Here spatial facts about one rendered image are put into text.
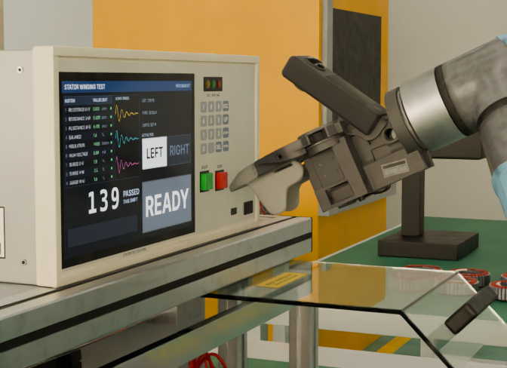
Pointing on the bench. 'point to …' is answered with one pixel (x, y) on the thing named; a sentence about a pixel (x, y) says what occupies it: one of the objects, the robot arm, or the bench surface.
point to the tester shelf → (139, 289)
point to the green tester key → (207, 181)
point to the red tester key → (222, 180)
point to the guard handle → (471, 310)
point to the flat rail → (201, 336)
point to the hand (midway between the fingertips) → (238, 178)
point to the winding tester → (213, 197)
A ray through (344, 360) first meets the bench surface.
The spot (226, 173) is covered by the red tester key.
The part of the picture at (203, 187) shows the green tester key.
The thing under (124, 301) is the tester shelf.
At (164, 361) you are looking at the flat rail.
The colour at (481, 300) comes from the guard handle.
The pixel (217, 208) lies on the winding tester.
